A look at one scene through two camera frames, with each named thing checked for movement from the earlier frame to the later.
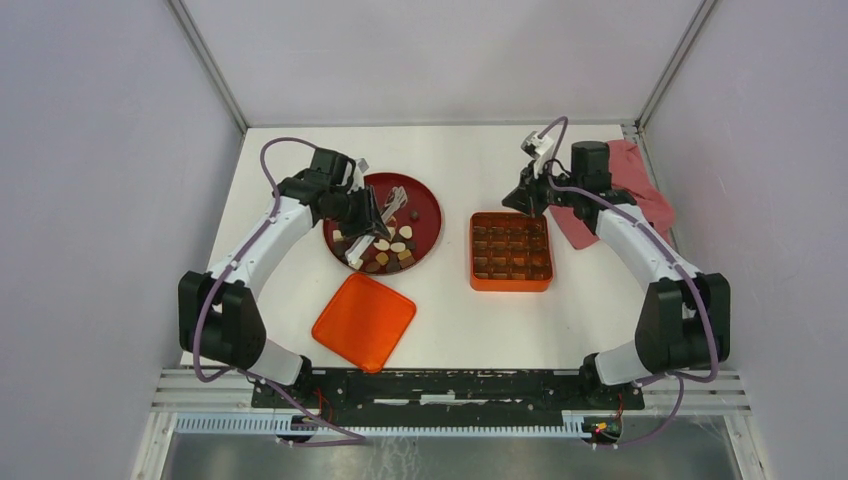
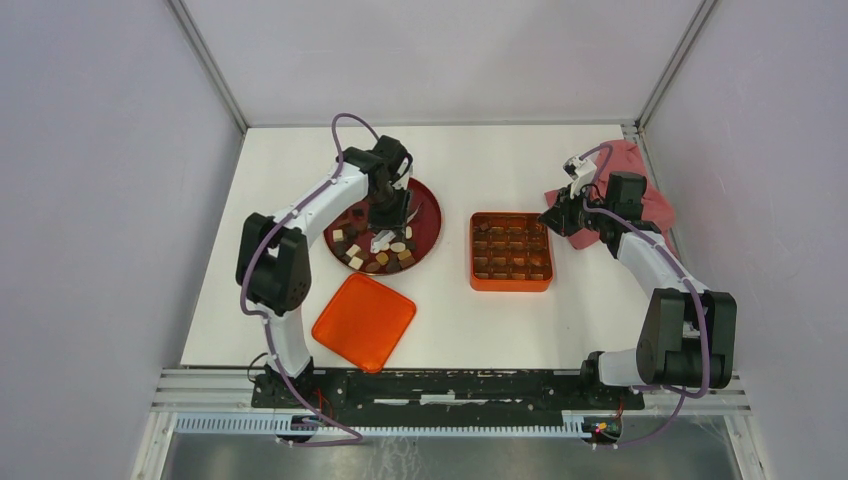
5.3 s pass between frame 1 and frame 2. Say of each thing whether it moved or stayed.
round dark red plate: stayed
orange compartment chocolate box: stayed
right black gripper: moved
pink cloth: stayed
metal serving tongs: moved
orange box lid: stayed
